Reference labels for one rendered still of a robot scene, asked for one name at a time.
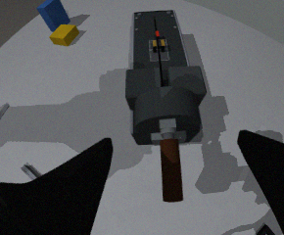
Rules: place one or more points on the yellow cube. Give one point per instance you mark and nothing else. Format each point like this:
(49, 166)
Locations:
(64, 34)

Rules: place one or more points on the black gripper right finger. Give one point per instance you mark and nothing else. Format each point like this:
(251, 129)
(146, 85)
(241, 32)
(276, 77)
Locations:
(265, 158)

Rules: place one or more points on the blue block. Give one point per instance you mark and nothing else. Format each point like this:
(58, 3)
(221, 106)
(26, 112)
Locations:
(53, 14)

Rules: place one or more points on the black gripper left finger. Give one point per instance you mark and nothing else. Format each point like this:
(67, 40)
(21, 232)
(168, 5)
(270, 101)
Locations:
(63, 201)

